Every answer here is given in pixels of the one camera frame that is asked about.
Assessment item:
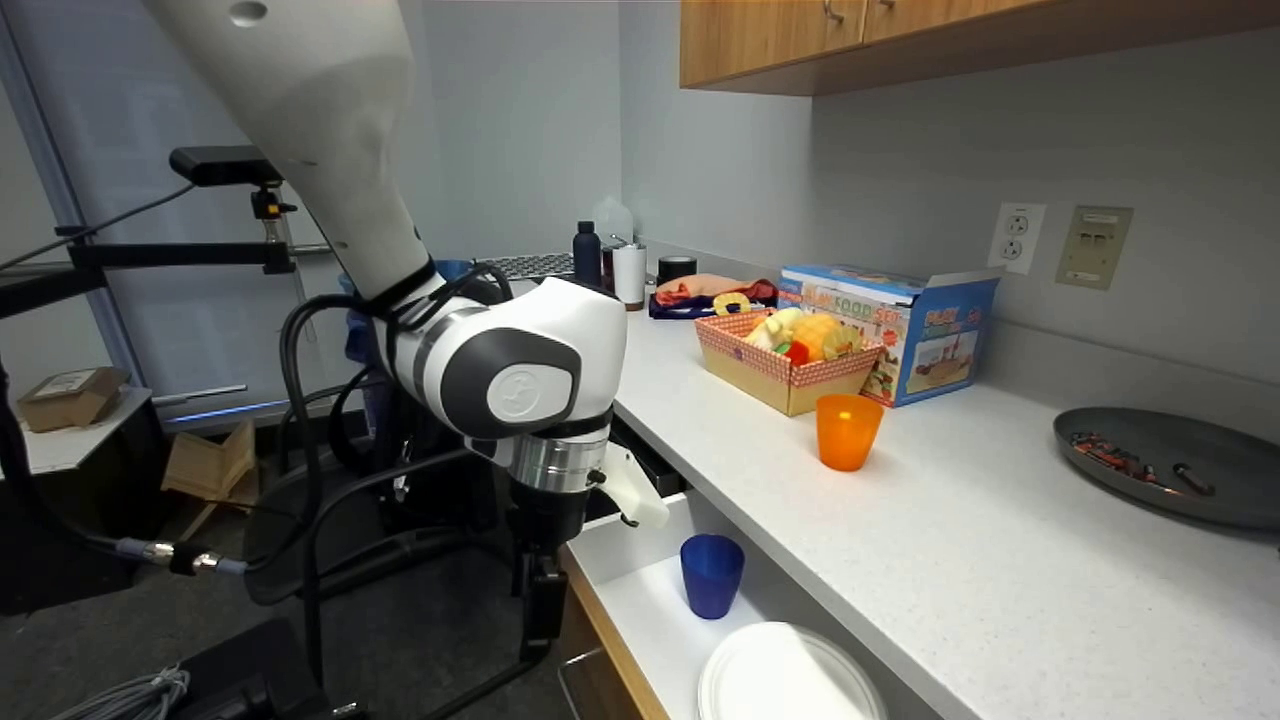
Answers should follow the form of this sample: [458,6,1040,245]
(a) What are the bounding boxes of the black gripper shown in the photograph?
[506,480,592,670]

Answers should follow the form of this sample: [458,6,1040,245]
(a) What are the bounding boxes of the silver drawer handle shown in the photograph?
[553,644,603,712]

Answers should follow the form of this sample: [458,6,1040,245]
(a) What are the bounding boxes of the wooden front drawer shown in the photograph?
[557,488,983,720]

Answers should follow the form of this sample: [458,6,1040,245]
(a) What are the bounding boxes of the blue plastic cup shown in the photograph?
[675,532,747,624]

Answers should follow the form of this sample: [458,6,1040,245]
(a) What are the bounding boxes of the orange plastic cup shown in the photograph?
[811,387,887,474]

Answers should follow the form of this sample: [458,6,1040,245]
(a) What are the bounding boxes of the white paper plate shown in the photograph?
[691,621,893,720]

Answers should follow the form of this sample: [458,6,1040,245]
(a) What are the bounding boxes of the blue plastic object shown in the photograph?
[340,302,382,372]

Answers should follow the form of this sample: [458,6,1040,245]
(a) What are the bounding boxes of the folded brown cardboard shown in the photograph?
[154,419,264,514]

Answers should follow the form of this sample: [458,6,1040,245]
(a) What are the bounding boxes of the pale yellow toy banana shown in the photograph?
[740,307,807,356]

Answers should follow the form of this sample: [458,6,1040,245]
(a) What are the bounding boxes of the yellow toy pineapple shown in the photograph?
[789,307,872,366]

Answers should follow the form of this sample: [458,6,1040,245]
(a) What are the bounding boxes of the blue toy food box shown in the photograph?
[776,260,1004,409]

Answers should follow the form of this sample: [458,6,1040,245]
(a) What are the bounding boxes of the white side table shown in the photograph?
[0,382,154,488]

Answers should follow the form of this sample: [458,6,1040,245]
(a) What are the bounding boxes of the small cardboard box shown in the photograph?
[14,364,126,434]

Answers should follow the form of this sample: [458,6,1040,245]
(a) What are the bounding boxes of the reddish sticks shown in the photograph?
[1068,427,1220,500]

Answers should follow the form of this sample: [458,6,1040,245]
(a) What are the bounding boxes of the large pale window panel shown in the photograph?
[0,0,352,433]

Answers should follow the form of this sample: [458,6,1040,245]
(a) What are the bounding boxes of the dark grey round plate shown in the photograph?
[1048,404,1280,535]

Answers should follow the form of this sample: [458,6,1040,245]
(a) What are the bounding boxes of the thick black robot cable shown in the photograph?
[0,263,514,720]

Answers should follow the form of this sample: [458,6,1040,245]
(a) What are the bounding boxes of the metal wire rack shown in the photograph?
[493,252,577,286]

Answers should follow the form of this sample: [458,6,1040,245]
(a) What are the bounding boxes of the silver metal bracket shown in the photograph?
[50,665,193,720]

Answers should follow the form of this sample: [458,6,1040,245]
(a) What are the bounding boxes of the black camera stand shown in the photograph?
[0,141,303,324]

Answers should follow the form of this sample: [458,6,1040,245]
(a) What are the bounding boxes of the white wall outlet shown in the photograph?
[983,197,1051,281]

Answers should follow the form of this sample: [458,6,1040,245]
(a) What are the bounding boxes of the beige wall switch plate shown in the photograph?
[1051,199,1137,290]

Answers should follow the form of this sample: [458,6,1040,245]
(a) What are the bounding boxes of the wooden wall cabinet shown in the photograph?
[675,0,1280,96]

